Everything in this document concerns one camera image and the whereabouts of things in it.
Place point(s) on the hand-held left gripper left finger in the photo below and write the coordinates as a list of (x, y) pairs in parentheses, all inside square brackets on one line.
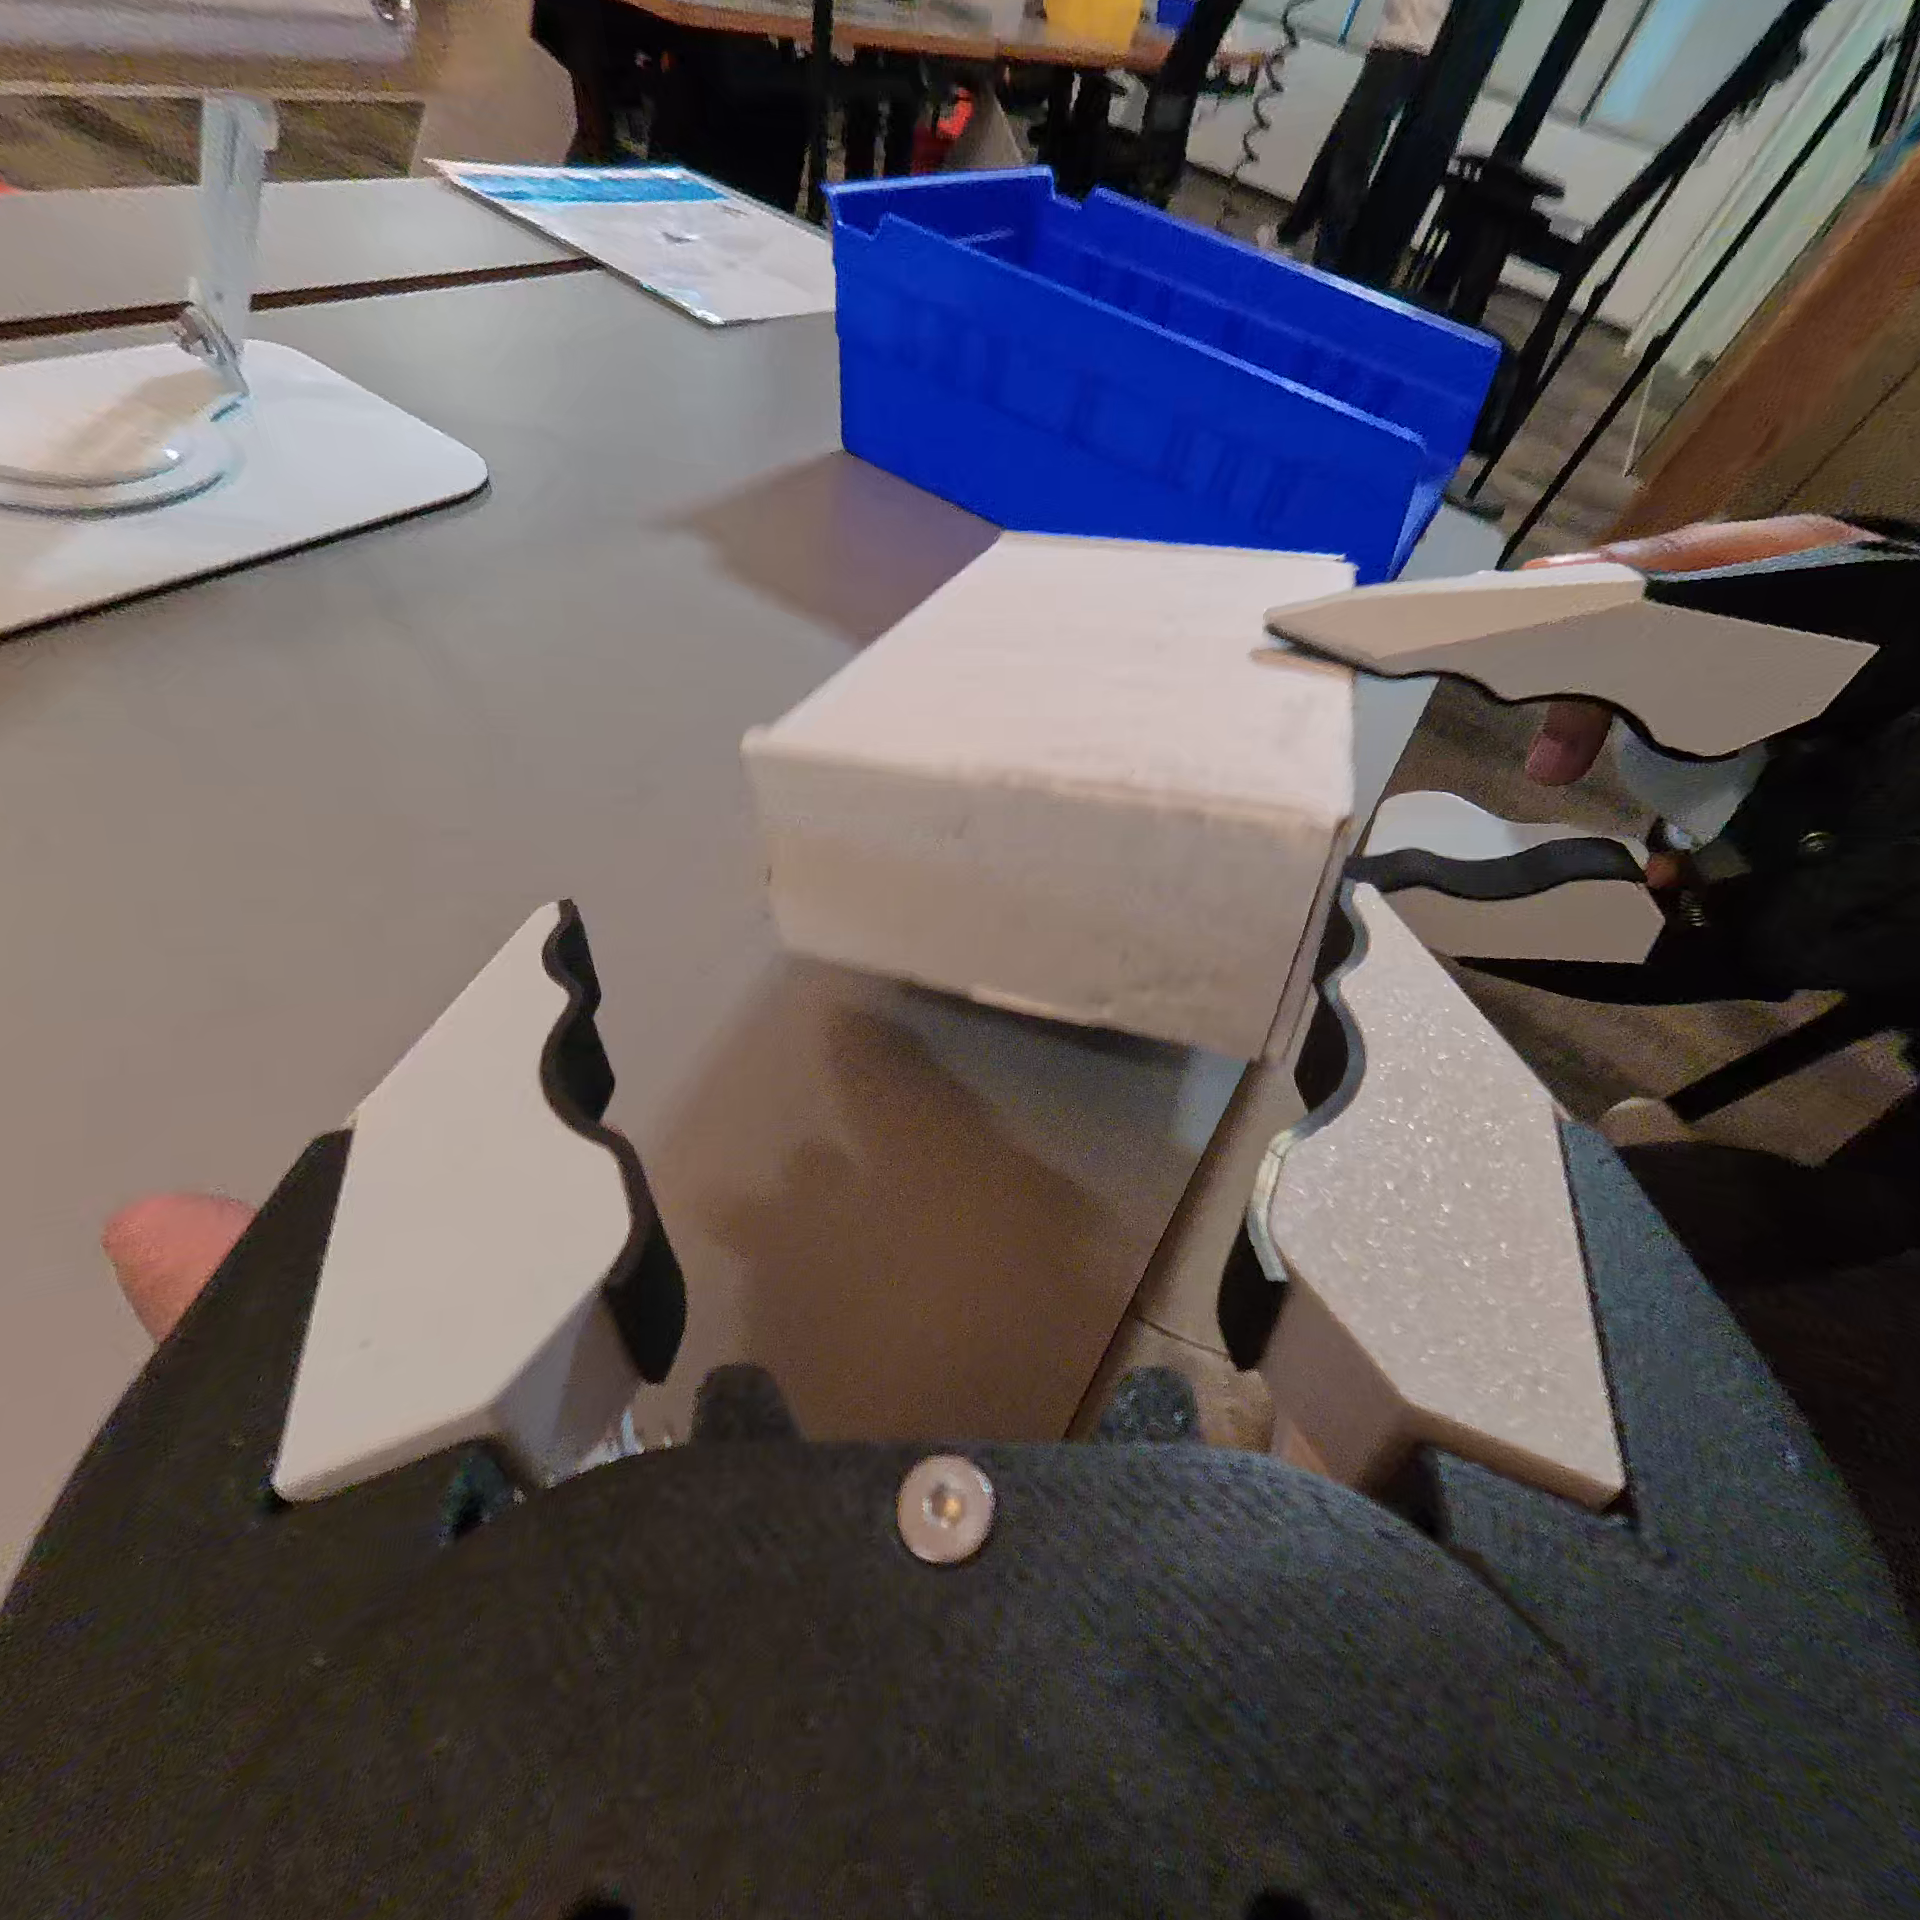
[(450, 1231)]

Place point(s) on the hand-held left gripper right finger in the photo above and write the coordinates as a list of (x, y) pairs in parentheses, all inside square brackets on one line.
[(1440, 1245)]

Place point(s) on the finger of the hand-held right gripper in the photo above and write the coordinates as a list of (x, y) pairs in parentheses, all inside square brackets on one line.
[(1575, 639), (1544, 930)]

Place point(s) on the blue storage bin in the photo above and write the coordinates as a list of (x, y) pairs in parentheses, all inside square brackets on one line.
[(1125, 374)]

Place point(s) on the white mailer box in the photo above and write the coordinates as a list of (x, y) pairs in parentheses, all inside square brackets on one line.
[(1051, 705)]

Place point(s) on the grey desk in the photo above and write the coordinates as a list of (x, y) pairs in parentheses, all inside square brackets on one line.
[(450, 750)]

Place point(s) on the person's right hand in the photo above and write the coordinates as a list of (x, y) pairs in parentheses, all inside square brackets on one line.
[(1725, 537)]

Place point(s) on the person's left hand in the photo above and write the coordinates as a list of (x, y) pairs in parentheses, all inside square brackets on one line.
[(173, 1253)]

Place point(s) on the small pale rounded object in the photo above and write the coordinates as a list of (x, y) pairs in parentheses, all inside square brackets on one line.
[(1642, 1122)]

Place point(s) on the person's black knit sweater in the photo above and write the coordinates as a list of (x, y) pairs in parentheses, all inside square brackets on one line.
[(1830, 1425)]

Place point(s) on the black floor stand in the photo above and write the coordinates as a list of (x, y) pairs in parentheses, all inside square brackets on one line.
[(1485, 210)]

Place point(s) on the small yellow bin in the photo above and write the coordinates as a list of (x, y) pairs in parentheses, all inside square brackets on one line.
[(1093, 19)]

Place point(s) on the instruction sheet on stand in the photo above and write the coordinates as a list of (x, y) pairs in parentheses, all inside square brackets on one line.
[(301, 451)]

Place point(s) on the blue paper sheet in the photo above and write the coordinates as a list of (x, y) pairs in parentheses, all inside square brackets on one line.
[(660, 225)]

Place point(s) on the wooden post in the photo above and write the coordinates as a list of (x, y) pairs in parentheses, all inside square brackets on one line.
[(1800, 391)]

